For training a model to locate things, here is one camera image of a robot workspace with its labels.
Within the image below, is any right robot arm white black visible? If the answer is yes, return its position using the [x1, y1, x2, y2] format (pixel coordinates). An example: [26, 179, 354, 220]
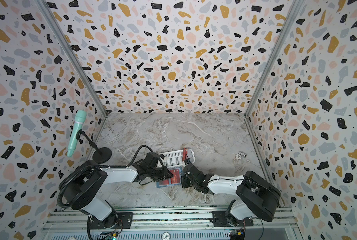
[181, 159, 281, 227]

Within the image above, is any black microphone stand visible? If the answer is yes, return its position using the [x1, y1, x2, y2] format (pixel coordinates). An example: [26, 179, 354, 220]
[76, 130, 112, 164]

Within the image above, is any stack of red cards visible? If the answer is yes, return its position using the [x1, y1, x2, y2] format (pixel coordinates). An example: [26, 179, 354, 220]
[182, 148, 188, 162]

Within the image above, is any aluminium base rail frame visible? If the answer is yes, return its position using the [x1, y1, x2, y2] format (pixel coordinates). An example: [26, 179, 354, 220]
[39, 206, 303, 240]

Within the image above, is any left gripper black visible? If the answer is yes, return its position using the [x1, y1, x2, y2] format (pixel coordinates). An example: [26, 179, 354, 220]
[149, 165, 176, 181]

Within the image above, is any small silver metal object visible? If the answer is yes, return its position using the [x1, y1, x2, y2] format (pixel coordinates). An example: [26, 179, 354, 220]
[235, 152, 247, 160]

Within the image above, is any red VIP credit card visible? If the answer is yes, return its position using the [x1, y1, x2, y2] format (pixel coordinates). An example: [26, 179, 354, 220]
[169, 168, 182, 185]
[157, 179, 170, 188]

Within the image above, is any white plastic mesh basket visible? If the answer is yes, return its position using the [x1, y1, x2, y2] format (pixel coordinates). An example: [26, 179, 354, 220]
[162, 149, 195, 169]

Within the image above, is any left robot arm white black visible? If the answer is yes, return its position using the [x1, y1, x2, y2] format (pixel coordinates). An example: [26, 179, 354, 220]
[57, 152, 173, 229]

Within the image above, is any mint green microphone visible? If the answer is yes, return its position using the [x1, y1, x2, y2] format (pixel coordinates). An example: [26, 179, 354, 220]
[67, 110, 87, 157]

